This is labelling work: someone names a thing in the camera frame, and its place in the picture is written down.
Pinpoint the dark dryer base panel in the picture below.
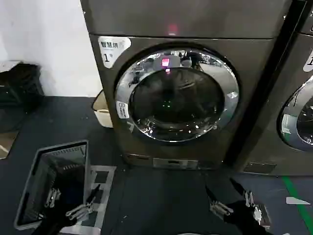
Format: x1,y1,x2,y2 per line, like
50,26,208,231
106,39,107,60
244,162,277,173

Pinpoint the silver dryer base panel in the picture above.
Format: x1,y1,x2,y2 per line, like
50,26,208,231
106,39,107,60
153,158,199,170

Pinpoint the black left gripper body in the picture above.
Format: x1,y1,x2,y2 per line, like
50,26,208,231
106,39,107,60
46,207,74,235

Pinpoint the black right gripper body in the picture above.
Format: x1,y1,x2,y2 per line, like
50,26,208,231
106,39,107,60
226,204,260,233

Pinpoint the grey dryer with label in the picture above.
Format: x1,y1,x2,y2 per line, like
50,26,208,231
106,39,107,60
80,0,294,172

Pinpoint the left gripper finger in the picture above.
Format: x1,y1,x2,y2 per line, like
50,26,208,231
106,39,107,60
45,187,61,209
65,185,101,222

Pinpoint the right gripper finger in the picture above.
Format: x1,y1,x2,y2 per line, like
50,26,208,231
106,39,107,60
229,178,255,214
204,184,233,216

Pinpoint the white plastic bin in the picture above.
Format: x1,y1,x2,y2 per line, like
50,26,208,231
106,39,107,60
91,89,113,128

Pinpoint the grey plastic laundry basket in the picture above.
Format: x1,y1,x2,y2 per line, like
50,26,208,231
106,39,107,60
14,140,91,233

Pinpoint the round glass dryer door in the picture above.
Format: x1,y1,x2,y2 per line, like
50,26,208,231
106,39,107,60
278,75,313,152
113,44,242,144

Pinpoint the brown cardboard sheet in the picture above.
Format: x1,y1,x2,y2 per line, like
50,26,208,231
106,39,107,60
0,131,20,160

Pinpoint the white number label sticker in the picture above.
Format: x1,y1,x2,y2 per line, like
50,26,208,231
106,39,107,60
97,36,133,69
302,48,313,73

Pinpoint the small white door sticker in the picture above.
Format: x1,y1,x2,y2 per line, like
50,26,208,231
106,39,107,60
116,100,130,119

